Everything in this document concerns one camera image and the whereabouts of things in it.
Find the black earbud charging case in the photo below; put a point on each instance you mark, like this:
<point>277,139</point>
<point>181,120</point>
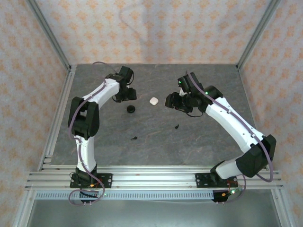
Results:
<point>131,109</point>

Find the aluminium table side rail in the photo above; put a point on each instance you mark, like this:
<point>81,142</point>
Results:
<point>67,80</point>

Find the aluminium lower frame bar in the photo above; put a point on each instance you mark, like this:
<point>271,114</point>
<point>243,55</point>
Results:
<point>26,208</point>
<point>281,208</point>

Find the red and orange base wiring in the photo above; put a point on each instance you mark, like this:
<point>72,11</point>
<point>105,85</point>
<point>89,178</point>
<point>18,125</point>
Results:
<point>95,184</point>
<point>233,186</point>

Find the aluminium corner post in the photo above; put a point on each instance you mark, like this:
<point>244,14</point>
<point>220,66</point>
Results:
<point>256,35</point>
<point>51,35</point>

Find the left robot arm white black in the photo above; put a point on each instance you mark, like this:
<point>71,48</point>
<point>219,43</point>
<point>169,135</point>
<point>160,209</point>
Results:
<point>86,151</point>

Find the black bracket under duct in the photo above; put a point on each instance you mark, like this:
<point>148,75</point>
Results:
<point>88,194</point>
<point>220,198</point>

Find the white earbud charging case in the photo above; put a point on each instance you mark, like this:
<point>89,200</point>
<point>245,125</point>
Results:
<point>154,101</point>

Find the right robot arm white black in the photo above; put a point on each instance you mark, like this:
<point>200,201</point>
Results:
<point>232,123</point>

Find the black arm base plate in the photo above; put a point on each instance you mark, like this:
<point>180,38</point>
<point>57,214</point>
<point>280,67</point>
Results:
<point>201,180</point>
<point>107,180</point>

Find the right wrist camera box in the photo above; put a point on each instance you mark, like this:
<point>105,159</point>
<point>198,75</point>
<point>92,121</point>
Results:
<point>181,92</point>

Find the wide aluminium mounting rail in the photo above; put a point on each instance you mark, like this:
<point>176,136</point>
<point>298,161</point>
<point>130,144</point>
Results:
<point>154,179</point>

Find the grey metal sheet panel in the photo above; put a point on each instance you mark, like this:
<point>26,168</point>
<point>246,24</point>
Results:
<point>154,212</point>

